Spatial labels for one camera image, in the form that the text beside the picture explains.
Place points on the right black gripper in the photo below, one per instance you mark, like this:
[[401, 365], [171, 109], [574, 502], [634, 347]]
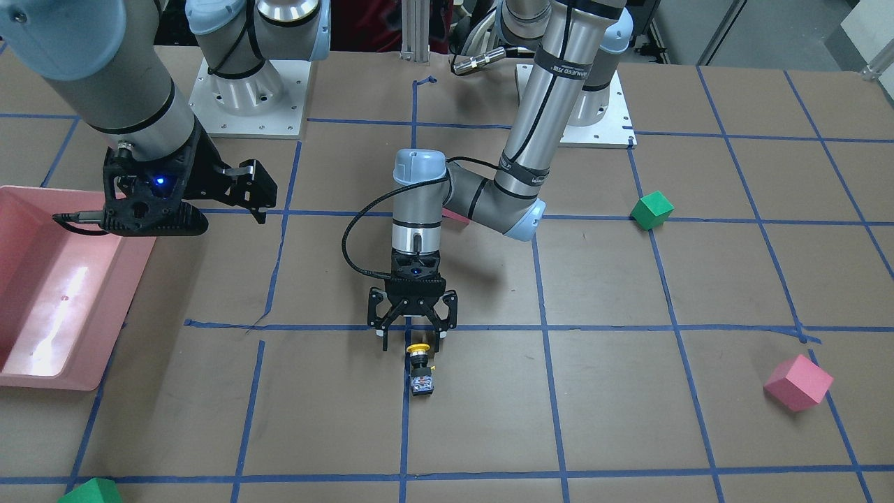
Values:
[[204, 166]]

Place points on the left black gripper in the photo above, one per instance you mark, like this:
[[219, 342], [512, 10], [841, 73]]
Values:
[[413, 306]]

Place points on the yellow push button switch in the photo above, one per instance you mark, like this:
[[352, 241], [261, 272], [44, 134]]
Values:
[[421, 382]]

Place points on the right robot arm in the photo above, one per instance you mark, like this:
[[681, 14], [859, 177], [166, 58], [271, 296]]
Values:
[[99, 57]]

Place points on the pink foam cube centre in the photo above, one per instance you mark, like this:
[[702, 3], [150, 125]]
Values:
[[453, 216]]

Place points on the pink foam cube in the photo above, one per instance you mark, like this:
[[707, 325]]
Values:
[[798, 383], [453, 216]]

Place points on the pink plastic bin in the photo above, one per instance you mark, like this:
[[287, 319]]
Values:
[[64, 297]]

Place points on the green foam cube far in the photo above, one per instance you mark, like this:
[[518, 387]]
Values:
[[652, 210]]

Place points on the green foam cube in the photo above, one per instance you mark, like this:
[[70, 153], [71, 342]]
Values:
[[95, 490], [652, 210]]

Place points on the green foam cube near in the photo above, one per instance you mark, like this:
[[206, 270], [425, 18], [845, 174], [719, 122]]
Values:
[[95, 490]]

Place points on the pink foam cube near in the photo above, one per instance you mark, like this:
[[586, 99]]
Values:
[[798, 383]]

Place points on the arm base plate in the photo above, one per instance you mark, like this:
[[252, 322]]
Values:
[[599, 118], [286, 105]]

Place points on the aluminium frame post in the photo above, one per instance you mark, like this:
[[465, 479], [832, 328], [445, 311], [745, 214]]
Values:
[[415, 31]]

